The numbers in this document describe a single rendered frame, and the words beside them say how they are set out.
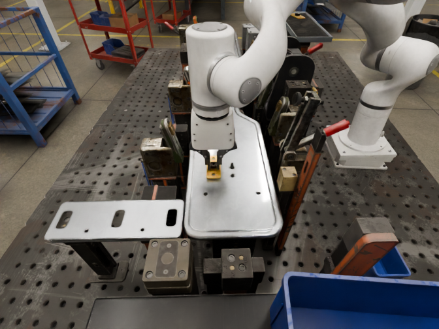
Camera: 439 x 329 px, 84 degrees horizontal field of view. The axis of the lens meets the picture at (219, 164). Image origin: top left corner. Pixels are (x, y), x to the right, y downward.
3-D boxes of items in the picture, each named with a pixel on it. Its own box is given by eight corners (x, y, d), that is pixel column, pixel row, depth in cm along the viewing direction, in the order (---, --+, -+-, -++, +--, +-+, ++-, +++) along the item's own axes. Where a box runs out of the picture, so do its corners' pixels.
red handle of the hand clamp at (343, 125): (281, 142, 63) (344, 113, 57) (284, 148, 64) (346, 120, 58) (285, 153, 60) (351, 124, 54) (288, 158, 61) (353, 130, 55)
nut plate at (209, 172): (206, 156, 68) (206, 153, 67) (220, 156, 68) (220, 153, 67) (206, 178, 62) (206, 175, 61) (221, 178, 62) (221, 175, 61)
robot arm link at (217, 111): (232, 86, 53) (232, 98, 56) (192, 87, 53) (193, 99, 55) (235, 107, 47) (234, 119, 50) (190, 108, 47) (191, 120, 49)
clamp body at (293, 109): (258, 179, 103) (271, 101, 77) (285, 178, 103) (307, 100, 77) (260, 196, 96) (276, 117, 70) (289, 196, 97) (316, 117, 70)
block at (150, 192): (159, 233, 85) (141, 181, 65) (191, 232, 85) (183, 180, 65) (155, 260, 78) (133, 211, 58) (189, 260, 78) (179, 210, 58)
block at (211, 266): (208, 303, 69) (202, 258, 48) (249, 301, 69) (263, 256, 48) (208, 314, 67) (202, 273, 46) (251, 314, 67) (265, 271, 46)
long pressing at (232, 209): (201, 32, 149) (201, 29, 148) (237, 32, 150) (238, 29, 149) (181, 240, 52) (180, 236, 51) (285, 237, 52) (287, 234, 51)
